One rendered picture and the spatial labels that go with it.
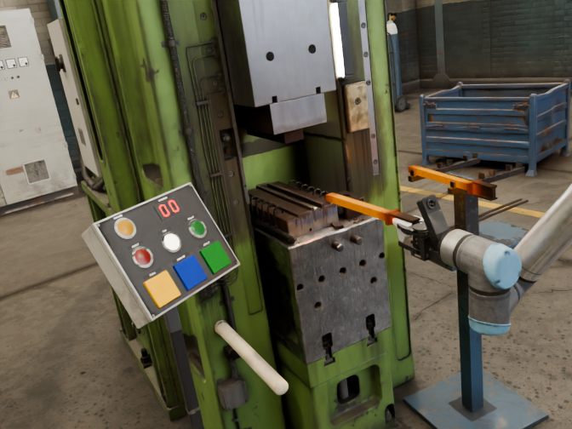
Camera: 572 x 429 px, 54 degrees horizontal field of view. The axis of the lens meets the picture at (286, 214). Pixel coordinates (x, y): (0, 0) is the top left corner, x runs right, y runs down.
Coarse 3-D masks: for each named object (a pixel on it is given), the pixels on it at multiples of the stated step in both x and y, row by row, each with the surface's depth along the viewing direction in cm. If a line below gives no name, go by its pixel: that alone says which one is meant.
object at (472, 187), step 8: (408, 168) 203; (416, 168) 199; (424, 168) 198; (424, 176) 195; (432, 176) 190; (440, 176) 186; (448, 176) 185; (448, 184) 184; (456, 184) 180; (464, 184) 176; (472, 184) 173; (480, 184) 169; (488, 184) 168; (472, 192) 174; (480, 192) 171; (488, 192) 168
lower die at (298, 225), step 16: (256, 192) 216; (272, 192) 210; (304, 192) 206; (272, 208) 198; (288, 208) 193; (304, 208) 190; (336, 208) 192; (272, 224) 193; (288, 224) 183; (304, 224) 187; (320, 224) 190
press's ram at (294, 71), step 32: (224, 0) 166; (256, 0) 161; (288, 0) 166; (320, 0) 171; (224, 32) 173; (256, 32) 163; (288, 32) 168; (320, 32) 173; (256, 64) 165; (288, 64) 170; (320, 64) 176; (256, 96) 168; (288, 96) 173
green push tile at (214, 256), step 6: (210, 246) 155; (216, 246) 156; (204, 252) 153; (210, 252) 154; (216, 252) 156; (222, 252) 157; (204, 258) 152; (210, 258) 153; (216, 258) 155; (222, 258) 156; (228, 258) 157; (210, 264) 153; (216, 264) 154; (222, 264) 155; (228, 264) 157; (210, 270) 153; (216, 270) 153
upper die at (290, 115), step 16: (320, 96) 179; (240, 112) 191; (256, 112) 180; (272, 112) 172; (288, 112) 174; (304, 112) 177; (320, 112) 180; (256, 128) 183; (272, 128) 173; (288, 128) 175
